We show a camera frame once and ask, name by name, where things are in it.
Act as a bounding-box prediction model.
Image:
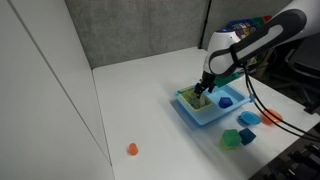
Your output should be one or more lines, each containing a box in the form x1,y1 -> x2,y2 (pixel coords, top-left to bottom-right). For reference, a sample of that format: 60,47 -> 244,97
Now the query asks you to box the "small orange cup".
128,142 -> 139,157

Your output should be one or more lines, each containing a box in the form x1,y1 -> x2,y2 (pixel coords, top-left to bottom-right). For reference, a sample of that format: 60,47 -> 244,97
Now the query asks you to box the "royal blue cube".
218,96 -> 234,110

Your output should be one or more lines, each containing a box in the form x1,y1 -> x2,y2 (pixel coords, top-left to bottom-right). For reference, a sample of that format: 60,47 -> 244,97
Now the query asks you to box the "navy blue cube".
238,127 -> 257,146

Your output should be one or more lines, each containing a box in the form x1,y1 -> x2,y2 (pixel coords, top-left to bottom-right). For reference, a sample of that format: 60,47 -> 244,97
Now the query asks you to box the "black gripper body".
199,70 -> 217,92

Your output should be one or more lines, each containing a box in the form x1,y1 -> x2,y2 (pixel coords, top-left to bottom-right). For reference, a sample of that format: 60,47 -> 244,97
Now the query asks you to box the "wooden toy bin shelf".
225,14 -> 278,76

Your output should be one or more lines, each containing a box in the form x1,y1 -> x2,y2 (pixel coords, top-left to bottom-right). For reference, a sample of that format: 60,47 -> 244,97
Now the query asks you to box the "black partition post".
198,0 -> 212,50

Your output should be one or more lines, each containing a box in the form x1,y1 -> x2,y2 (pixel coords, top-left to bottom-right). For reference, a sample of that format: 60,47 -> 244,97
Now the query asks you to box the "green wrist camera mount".
213,72 -> 242,89

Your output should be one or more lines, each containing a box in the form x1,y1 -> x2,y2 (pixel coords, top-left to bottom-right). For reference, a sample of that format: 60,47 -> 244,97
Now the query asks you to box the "black metal frame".
249,123 -> 320,180

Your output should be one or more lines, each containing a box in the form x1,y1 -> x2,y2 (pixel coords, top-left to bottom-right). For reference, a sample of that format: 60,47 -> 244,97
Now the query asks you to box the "light blue toy sink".
173,83 -> 251,128

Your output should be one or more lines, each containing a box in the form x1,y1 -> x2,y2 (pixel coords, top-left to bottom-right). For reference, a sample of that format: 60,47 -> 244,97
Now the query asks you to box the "dark green cube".
221,129 -> 243,148

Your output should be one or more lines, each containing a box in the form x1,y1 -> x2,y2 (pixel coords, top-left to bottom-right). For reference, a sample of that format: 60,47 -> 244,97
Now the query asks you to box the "white toy bottle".
199,93 -> 207,108

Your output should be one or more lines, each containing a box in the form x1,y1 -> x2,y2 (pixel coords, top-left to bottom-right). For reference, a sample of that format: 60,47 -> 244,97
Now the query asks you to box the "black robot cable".
243,63 -> 320,138
244,76 -> 320,144

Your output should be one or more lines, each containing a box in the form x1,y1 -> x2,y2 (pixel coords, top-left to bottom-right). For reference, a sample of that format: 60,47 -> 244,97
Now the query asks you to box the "black office chair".
274,31 -> 320,114

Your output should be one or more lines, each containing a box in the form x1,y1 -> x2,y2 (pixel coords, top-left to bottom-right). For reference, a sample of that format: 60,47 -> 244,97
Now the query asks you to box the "light green cube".
219,138 -> 234,151

